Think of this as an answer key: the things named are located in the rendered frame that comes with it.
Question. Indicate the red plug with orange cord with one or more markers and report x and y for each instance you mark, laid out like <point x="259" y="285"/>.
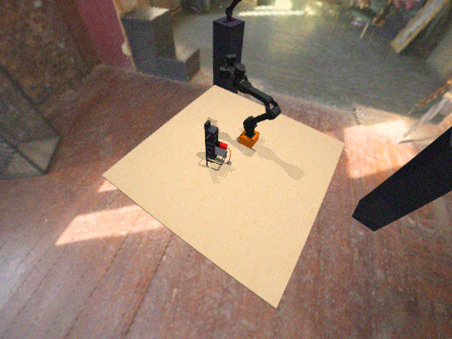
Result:
<point x="223" y="146"/>

